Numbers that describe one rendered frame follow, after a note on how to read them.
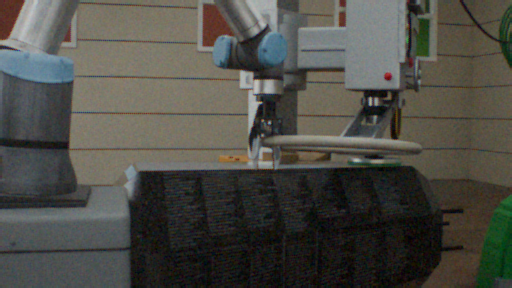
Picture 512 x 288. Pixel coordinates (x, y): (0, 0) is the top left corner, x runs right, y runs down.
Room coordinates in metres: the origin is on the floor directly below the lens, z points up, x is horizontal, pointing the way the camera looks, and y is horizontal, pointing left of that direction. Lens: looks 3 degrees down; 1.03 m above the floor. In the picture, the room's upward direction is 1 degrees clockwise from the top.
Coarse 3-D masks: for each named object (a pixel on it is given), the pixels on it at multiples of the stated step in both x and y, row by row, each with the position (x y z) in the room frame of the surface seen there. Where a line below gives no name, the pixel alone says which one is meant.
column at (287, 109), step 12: (264, 0) 3.05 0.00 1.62; (276, 0) 2.99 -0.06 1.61; (288, 0) 3.06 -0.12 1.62; (252, 96) 3.09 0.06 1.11; (288, 96) 3.07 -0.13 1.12; (252, 108) 3.09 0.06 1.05; (276, 108) 3.00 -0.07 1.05; (288, 108) 3.07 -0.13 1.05; (252, 120) 3.09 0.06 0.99; (288, 120) 3.07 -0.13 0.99; (288, 132) 3.07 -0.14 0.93
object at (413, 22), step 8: (408, 8) 2.35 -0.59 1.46; (416, 24) 2.91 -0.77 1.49; (408, 32) 2.63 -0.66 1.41; (416, 32) 2.97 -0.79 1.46; (408, 40) 2.46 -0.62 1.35; (408, 48) 2.49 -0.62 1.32; (408, 56) 2.52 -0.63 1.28; (408, 80) 2.60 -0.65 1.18; (408, 88) 2.95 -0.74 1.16; (400, 96) 2.49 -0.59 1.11; (400, 104) 2.49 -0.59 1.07
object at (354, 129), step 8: (360, 104) 2.57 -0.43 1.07; (384, 104) 2.54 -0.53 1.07; (392, 104) 2.40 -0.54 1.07; (360, 112) 2.32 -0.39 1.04; (392, 112) 2.38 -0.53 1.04; (352, 120) 2.20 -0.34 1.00; (360, 120) 2.32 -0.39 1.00; (384, 120) 2.19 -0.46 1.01; (352, 128) 2.17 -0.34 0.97; (360, 128) 2.24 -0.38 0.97; (368, 128) 2.23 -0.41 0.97; (376, 128) 2.07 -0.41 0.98; (384, 128) 2.19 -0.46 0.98; (344, 136) 2.03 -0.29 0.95; (352, 136) 2.15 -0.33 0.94; (360, 136) 2.14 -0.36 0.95; (368, 136) 2.13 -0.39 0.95; (376, 136) 2.02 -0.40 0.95
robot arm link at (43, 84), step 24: (0, 72) 1.07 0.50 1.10; (24, 72) 1.05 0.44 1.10; (48, 72) 1.07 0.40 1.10; (72, 72) 1.13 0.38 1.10; (0, 96) 1.06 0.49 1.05; (24, 96) 1.05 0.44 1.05; (48, 96) 1.07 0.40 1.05; (72, 96) 1.14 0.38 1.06; (0, 120) 1.06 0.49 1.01; (24, 120) 1.05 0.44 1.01; (48, 120) 1.07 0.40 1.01
